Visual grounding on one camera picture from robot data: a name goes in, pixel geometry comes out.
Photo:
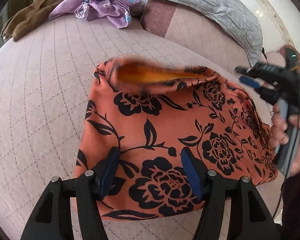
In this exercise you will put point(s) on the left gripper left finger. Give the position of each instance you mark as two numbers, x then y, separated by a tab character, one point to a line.
51	217

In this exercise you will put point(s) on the orange black floral blouse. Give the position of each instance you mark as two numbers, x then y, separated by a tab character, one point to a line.
149	114

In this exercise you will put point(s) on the right hand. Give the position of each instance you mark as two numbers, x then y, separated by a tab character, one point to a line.
278	136

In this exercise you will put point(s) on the pink sofa backrest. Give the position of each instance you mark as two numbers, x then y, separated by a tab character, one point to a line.
279	57

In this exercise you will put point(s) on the grey quilted blanket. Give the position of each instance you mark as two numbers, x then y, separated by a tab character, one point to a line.
235	19

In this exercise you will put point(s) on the pink quilted mattress cover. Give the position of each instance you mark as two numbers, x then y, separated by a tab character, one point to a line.
45	79

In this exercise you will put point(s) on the pink bolster cushion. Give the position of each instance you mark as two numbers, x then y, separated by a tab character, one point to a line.
191	29

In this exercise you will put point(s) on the purple floral garment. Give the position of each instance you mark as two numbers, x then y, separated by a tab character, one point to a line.
117	12

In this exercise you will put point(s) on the brown fleece garment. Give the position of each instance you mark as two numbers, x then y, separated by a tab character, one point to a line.
28	19

